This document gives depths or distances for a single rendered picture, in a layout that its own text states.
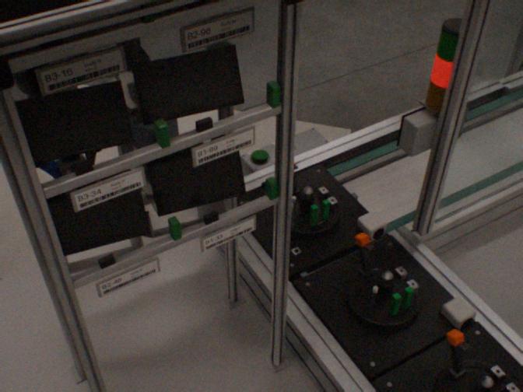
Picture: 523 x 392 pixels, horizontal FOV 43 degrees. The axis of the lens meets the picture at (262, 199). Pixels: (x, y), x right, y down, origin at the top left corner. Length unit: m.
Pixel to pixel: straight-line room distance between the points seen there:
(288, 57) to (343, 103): 2.56
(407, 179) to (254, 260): 0.46
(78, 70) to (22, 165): 0.12
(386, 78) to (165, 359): 2.52
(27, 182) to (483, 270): 1.04
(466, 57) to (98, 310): 0.85
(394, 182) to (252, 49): 2.28
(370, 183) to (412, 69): 2.15
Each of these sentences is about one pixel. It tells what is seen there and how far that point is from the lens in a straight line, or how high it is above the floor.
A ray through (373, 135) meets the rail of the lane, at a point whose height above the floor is 0.96.
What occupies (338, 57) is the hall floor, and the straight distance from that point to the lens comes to 3.69.
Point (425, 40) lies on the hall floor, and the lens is 3.93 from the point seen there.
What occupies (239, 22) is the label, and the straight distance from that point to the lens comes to 0.73.
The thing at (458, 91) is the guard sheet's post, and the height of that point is 1.32.
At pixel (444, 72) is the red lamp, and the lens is 1.16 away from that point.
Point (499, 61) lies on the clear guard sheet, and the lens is 1.22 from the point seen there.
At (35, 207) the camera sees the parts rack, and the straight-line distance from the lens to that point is 0.75.
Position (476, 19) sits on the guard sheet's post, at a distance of 1.09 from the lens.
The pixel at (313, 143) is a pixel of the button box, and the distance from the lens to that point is 1.57.
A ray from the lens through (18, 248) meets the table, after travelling 1.56.
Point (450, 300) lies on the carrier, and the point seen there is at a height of 0.98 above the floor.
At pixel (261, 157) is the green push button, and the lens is 1.51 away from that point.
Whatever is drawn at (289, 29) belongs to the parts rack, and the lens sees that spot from 0.77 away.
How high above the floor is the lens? 1.96
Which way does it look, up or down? 45 degrees down
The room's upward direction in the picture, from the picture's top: straight up
